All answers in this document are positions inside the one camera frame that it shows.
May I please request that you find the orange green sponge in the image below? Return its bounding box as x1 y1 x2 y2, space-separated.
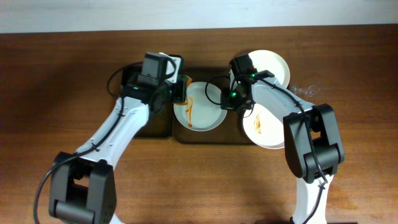
173 75 192 105

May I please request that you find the pink plate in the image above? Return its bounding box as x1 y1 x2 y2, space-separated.
242 104 284 149

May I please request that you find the pale green plate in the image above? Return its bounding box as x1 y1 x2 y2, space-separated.
174 82 227 132

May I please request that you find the cream white plate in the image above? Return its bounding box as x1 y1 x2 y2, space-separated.
248 50 290 88

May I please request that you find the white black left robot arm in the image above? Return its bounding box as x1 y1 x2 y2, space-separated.
46 76 192 224

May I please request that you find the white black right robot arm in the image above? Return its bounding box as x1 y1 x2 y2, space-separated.
221 73 345 223

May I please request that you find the small black water tray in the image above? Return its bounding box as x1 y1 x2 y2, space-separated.
119 63 172 139

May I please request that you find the large brown serving tray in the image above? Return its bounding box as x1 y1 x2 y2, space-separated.
172 67 254 145

